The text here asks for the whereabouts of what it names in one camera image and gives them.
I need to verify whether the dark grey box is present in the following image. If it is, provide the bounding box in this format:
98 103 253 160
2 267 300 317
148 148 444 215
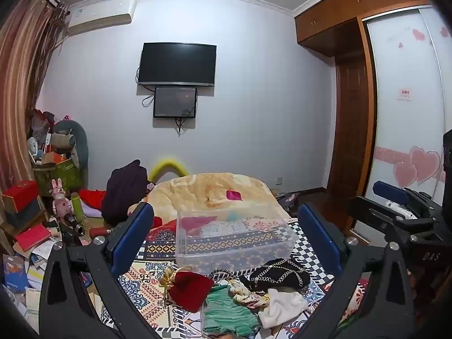
3 198 45 231

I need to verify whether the floral scrunchie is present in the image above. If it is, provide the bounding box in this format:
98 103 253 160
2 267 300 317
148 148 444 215
226 278 271 306

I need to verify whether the red garment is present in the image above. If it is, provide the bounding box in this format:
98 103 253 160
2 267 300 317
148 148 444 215
78 189 107 210

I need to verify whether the pink rabbit toy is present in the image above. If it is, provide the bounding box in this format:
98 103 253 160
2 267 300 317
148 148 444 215
51 178 71 217

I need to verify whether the black flashlight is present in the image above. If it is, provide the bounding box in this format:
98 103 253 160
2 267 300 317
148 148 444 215
64 214 87 237

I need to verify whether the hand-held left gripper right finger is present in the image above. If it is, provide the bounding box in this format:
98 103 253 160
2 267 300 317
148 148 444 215
292 203 416 339

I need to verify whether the red velvet pouch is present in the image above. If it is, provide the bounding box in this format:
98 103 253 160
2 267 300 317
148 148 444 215
159 268 214 313

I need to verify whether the dark purple jacket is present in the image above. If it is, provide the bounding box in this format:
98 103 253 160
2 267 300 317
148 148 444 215
101 160 149 227

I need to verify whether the white heart-print wardrobe door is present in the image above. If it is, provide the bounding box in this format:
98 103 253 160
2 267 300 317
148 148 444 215
353 6 452 237

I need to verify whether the wall-mounted television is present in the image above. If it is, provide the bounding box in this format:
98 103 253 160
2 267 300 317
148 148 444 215
138 42 218 87

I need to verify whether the beige plush blanket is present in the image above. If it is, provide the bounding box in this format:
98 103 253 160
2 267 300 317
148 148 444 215
146 173 292 227

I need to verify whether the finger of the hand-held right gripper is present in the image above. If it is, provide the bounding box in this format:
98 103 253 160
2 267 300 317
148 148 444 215
347 195 439 234
373 180 443 210

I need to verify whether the green bottle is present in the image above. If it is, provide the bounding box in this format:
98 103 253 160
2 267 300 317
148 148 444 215
70 192 85 225

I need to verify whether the white air conditioner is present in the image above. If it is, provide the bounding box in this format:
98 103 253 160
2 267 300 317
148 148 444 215
67 0 138 37

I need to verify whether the clear plastic storage box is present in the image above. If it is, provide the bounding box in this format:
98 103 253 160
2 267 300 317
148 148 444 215
176 203 298 267

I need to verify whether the red cloth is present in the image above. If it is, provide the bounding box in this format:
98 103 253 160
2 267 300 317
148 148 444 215
148 219 178 234

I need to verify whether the patterned bedsheet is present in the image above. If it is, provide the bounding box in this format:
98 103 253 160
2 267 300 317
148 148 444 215
99 217 371 339

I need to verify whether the green knit cloth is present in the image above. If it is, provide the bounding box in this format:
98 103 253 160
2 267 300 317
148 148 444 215
203 286 260 336

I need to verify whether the blue booklet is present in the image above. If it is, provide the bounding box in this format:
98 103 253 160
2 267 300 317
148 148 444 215
2 254 29 291

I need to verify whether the yellow foam tube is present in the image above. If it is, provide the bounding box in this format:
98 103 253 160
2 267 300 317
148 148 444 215
147 155 193 185

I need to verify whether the green paper bag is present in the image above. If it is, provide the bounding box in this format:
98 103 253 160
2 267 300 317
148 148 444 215
33 159 84 195

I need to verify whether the red box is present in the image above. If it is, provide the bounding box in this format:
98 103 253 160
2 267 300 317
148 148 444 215
2 180 40 213

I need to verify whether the brown wooden door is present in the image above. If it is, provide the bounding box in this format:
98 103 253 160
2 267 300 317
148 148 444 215
326 55 370 195

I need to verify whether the red book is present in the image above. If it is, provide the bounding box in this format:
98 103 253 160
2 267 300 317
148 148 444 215
16 224 52 251

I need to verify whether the pile of papers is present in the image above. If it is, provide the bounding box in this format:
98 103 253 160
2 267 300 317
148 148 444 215
0 236 71 311

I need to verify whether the white cloth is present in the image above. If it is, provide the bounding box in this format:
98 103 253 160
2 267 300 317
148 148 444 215
258 288 309 329

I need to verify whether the purple bag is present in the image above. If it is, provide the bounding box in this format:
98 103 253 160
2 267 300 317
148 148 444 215
278 192 301 217

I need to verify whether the wooden overhead cabinet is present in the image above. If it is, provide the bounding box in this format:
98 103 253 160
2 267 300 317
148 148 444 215
294 0 436 58

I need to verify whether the black patterned cloth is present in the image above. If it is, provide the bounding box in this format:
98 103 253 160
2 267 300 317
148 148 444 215
247 258 312 291

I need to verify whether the small white fan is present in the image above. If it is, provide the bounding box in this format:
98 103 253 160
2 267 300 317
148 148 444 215
27 138 40 163

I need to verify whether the grey plush toy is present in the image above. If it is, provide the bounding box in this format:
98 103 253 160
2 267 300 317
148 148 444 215
49 120 89 181

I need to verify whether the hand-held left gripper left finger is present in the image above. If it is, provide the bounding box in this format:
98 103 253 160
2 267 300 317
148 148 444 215
39 201 160 339

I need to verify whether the small wall-mounted monitor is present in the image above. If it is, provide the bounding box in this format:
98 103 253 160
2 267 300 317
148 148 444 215
153 86 198 119

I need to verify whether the striped brown curtain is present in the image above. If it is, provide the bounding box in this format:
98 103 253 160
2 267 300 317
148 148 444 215
0 0 71 202

